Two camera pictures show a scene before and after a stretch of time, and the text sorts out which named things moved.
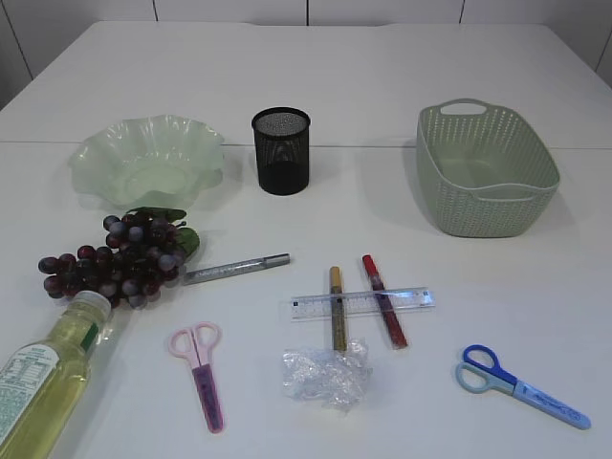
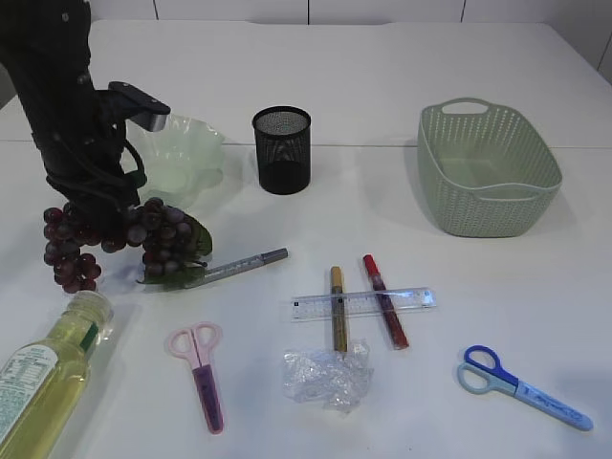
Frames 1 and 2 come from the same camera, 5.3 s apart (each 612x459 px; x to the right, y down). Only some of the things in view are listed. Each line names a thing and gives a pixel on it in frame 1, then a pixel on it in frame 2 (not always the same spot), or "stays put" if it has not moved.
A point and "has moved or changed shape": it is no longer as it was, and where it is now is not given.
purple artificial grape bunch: x=147 y=246 has moved or changed shape
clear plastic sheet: x=338 y=379 stays put
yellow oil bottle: x=42 y=382 stays put
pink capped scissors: x=197 y=344 stays put
